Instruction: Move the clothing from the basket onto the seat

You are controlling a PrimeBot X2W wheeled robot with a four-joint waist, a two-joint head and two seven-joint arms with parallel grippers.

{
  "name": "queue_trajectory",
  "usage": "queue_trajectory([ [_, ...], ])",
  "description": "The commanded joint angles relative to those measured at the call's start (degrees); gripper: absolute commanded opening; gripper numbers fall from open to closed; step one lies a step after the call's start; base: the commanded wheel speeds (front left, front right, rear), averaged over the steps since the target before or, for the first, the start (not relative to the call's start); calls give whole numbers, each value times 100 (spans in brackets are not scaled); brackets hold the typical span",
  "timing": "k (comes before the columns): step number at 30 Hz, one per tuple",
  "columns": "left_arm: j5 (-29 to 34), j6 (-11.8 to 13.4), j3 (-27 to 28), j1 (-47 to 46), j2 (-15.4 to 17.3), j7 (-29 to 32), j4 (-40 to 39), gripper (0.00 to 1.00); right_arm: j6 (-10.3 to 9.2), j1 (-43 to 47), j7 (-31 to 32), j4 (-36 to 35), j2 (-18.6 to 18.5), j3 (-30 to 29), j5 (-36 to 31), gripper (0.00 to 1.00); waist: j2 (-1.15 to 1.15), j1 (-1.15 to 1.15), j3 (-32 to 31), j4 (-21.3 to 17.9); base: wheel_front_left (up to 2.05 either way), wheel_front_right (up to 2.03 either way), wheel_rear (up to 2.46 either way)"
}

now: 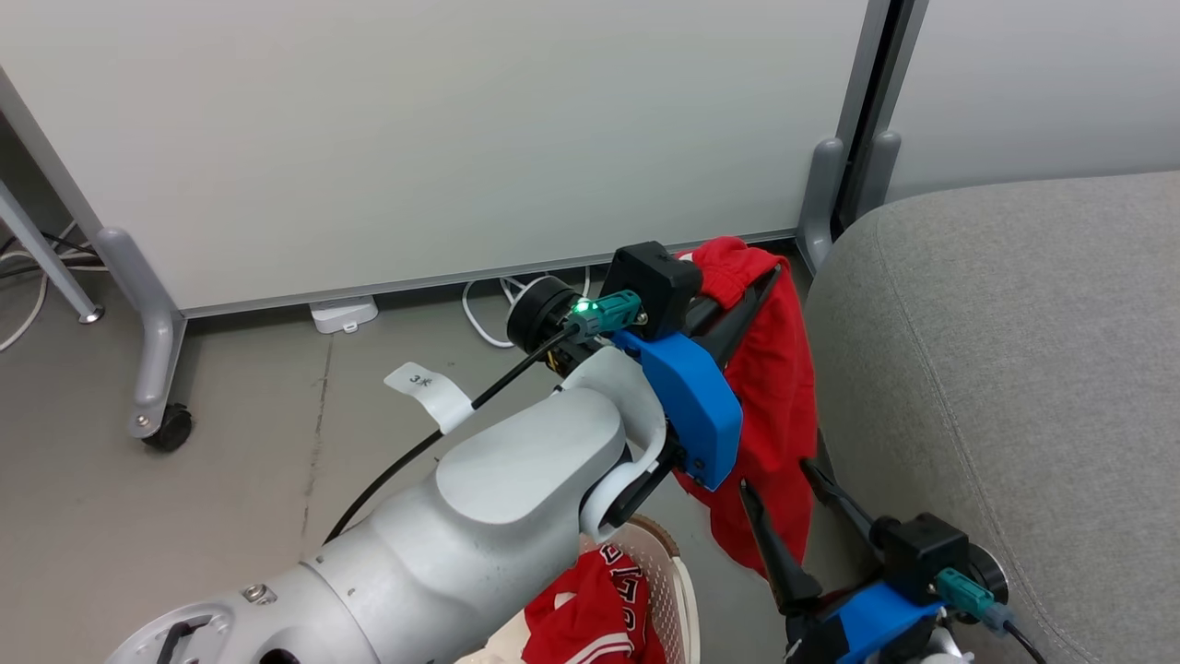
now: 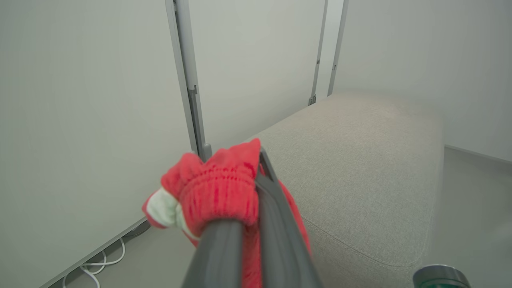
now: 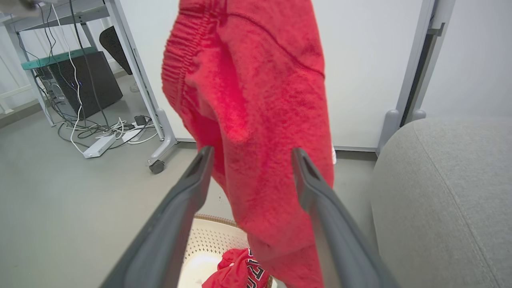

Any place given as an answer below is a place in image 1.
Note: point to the teal right camera connector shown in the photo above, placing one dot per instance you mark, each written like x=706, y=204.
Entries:
x=963, y=595

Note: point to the short grey partition foot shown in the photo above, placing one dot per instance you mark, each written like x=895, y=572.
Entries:
x=820, y=203
x=880, y=175

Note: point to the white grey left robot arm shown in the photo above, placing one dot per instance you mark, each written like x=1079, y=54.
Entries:
x=479, y=516

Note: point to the cream perforated laundry basket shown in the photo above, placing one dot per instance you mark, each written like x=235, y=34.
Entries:
x=680, y=599

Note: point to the grey fabric sofa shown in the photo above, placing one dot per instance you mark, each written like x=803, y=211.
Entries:
x=1014, y=369

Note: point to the wide white partition panel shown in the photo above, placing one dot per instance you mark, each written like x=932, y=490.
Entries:
x=415, y=138

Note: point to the plain red shorts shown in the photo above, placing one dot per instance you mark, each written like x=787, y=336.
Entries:
x=779, y=387

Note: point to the black round left gripper motor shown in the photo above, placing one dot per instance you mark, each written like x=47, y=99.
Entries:
x=536, y=314

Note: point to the black caster wheel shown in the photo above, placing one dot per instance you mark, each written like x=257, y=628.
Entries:
x=171, y=431

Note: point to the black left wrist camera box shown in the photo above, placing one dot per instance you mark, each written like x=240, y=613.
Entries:
x=650, y=286

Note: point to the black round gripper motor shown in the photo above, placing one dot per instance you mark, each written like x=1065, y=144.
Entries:
x=536, y=314
x=988, y=572

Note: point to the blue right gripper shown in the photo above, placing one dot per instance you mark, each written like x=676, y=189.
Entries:
x=876, y=622

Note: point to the red jersey with white trim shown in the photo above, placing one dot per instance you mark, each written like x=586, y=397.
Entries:
x=581, y=618

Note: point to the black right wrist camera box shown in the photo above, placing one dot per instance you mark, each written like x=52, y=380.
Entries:
x=922, y=553

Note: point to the black round right gripper motor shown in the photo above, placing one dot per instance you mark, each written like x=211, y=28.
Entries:
x=988, y=572

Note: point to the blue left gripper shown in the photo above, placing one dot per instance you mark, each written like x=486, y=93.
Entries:
x=691, y=397

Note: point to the teal left camera connector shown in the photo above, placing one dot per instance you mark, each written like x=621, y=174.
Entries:
x=608, y=311

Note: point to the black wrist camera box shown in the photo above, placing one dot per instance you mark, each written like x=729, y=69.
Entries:
x=650, y=286
x=922, y=553

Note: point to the narrow white partition panel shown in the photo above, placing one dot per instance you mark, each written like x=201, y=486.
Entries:
x=1042, y=92

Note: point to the grey metal table leg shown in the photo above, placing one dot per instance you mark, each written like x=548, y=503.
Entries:
x=46, y=254

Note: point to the white power strip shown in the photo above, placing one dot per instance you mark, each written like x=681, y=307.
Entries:
x=343, y=314

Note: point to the long grey partition leg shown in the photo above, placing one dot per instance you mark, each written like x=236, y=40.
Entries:
x=152, y=323

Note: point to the teal camera connector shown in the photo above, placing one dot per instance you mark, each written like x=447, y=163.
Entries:
x=963, y=595
x=608, y=311

